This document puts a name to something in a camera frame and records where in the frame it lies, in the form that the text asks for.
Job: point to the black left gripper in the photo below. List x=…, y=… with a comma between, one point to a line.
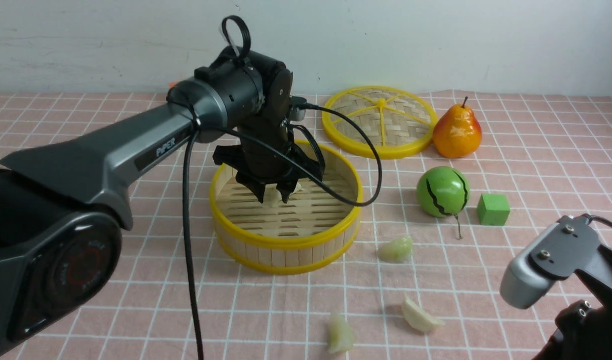
x=268, y=158

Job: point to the pale dumpling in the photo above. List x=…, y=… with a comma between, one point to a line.
x=417, y=318
x=341, y=337
x=273, y=196

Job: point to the greenish dumpling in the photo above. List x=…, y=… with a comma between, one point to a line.
x=396, y=251

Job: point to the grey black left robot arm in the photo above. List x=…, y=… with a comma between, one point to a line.
x=63, y=206

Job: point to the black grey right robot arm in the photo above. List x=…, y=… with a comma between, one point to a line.
x=585, y=332

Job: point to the bamboo steamer tray yellow rims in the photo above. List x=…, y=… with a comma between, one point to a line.
x=307, y=233

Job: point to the woven steamer lid yellow rim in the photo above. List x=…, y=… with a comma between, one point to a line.
x=398, y=123

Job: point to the green toy watermelon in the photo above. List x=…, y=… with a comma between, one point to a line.
x=443, y=192

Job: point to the orange yellow toy pear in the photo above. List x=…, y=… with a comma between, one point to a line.
x=458, y=132

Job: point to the green cube block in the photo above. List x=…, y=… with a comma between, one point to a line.
x=493, y=209

